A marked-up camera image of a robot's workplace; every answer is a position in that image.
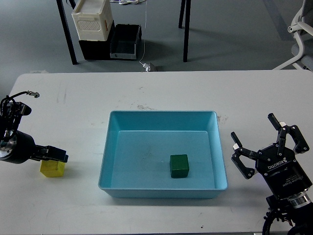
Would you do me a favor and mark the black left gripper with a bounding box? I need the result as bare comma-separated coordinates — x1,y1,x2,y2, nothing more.
0,131,68,164

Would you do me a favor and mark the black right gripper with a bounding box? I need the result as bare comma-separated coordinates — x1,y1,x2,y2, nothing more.
230,113,313,200

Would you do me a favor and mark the yellow wooden block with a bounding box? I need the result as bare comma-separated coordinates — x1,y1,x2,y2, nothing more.
40,160,66,177

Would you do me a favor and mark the green wooden block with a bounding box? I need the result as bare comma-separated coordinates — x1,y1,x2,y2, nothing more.
170,154,189,178

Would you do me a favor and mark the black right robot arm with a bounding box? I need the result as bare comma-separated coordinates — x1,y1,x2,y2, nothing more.
231,113,313,235

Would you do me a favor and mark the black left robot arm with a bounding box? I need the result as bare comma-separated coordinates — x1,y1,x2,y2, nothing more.
0,91,68,164

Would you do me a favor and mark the black storage box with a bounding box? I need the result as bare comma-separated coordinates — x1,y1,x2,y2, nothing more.
79,22,115,60

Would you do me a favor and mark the teal plastic tray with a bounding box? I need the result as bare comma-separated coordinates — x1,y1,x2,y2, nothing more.
98,111,228,198

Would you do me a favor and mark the white office chair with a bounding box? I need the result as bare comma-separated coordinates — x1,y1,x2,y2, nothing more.
274,0,313,71

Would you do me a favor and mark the white power adapter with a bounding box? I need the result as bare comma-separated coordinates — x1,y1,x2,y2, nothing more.
142,63,157,72

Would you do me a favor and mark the cream plastic crate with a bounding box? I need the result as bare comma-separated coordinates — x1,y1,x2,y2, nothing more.
71,0,113,41

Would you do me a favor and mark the dark open bin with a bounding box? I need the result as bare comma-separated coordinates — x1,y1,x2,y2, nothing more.
110,24,142,60

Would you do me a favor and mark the black table leg left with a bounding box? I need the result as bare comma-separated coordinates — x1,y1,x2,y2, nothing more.
56,0,78,65

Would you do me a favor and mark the black table leg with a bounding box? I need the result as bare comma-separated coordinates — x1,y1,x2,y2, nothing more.
56,0,78,65
178,0,191,63

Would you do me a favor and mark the black table leg right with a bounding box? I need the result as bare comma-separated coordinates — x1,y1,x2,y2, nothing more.
178,0,191,63

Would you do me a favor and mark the thin white cable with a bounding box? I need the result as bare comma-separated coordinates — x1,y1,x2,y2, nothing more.
139,0,148,65

